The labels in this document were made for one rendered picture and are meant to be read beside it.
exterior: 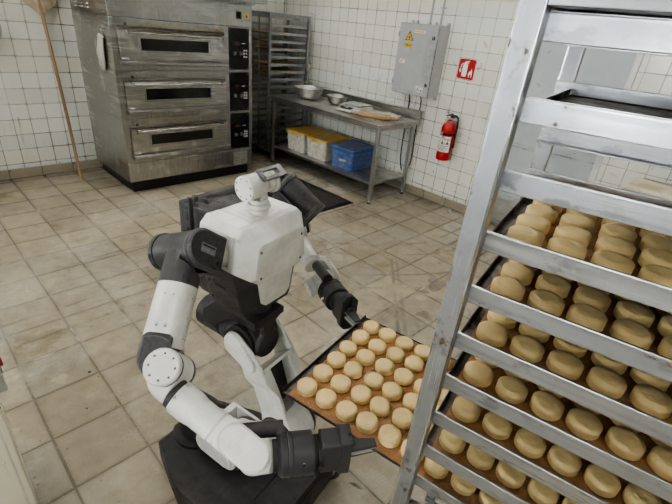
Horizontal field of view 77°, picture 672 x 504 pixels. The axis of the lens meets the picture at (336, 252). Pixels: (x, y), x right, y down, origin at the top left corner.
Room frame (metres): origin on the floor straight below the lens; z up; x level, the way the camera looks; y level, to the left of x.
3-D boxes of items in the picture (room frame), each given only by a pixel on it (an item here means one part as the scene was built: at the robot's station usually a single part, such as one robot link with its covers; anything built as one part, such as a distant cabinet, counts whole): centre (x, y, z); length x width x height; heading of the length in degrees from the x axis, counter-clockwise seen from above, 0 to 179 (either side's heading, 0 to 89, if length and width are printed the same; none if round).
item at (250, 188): (1.06, 0.22, 1.35); 0.10 x 0.07 x 0.09; 148
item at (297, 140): (5.77, 0.55, 0.36); 0.47 x 0.39 x 0.26; 136
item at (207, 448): (1.13, 0.33, 0.28); 0.21 x 0.20 x 0.13; 59
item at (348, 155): (5.20, -0.08, 0.36); 0.47 x 0.38 x 0.26; 139
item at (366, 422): (0.68, -0.11, 0.96); 0.05 x 0.05 x 0.02
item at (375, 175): (5.40, 0.14, 0.49); 1.90 x 0.72 x 0.98; 48
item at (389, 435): (0.65, -0.16, 0.96); 0.05 x 0.05 x 0.02
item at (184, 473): (1.11, 0.31, 0.19); 0.64 x 0.52 x 0.33; 59
